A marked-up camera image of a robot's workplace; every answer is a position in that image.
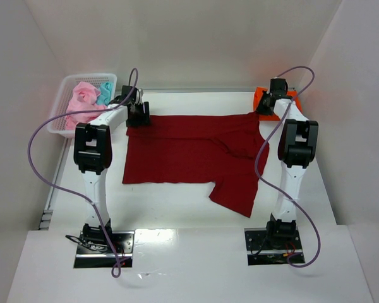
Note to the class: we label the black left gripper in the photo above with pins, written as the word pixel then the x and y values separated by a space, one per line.
pixel 139 117

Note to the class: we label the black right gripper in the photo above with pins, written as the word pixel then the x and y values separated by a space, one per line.
pixel 266 105

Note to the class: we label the dark red t shirt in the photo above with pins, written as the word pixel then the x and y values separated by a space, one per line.
pixel 225 150

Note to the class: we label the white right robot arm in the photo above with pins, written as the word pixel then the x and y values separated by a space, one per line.
pixel 296 150

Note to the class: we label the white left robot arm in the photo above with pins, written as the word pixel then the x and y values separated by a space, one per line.
pixel 93 156

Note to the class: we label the orange folded t shirt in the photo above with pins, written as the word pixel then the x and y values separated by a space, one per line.
pixel 265 116

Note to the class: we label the teal t shirt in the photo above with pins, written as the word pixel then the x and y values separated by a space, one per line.
pixel 106 95

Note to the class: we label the pink t shirt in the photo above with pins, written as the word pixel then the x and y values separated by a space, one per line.
pixel 85 97

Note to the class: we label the white plastic laundry basket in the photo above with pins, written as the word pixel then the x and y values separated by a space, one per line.
pixel 64 94

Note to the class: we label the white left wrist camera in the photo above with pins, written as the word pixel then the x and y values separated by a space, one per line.
pixel 140 95

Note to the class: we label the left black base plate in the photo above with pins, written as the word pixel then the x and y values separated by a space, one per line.
pixel 97 254

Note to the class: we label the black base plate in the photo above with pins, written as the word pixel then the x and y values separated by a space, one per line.
pixel 97 254
pixel 256 249

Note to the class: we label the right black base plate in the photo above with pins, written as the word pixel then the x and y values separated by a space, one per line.
pixel 256 249

